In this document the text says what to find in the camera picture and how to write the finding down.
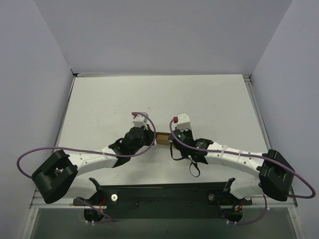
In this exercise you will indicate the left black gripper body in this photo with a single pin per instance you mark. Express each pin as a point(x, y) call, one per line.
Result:
point(149, 136)

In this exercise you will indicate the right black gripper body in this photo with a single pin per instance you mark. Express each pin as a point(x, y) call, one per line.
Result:
point(172, 137)

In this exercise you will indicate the brown cardboard box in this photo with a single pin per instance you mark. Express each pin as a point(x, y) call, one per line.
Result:
point(162, 138)

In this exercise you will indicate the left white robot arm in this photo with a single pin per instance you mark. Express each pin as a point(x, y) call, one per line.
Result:
point(54, 177)

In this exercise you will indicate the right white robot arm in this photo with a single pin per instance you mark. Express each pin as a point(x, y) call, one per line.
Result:
point(268, 178)

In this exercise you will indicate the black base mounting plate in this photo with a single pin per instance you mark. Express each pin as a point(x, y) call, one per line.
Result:
point(163, 201)

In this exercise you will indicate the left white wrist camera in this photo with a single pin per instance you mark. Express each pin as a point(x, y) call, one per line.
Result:
point(140, 120)

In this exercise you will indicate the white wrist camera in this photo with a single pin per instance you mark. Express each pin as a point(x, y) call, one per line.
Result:
point(182, 122)
point(140, 120)

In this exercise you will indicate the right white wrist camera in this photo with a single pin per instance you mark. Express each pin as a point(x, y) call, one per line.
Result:
point(182, 122)

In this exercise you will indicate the aluminium frame rail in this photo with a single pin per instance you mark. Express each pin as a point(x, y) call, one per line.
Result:
point(112, 120)

